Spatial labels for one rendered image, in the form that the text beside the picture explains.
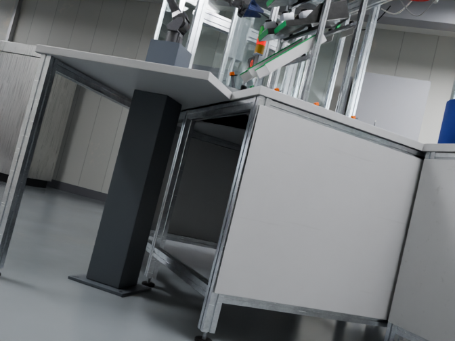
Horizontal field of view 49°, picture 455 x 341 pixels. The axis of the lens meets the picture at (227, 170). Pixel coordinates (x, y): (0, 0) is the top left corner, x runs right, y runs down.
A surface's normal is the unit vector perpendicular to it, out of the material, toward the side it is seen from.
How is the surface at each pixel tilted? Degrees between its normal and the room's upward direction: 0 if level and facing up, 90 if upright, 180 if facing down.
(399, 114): 90
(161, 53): 90
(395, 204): 90
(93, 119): 90
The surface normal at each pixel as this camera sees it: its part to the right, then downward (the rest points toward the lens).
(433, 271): -0.89, -0.24
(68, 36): -0.30, -0.12
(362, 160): 0.40, 0.05
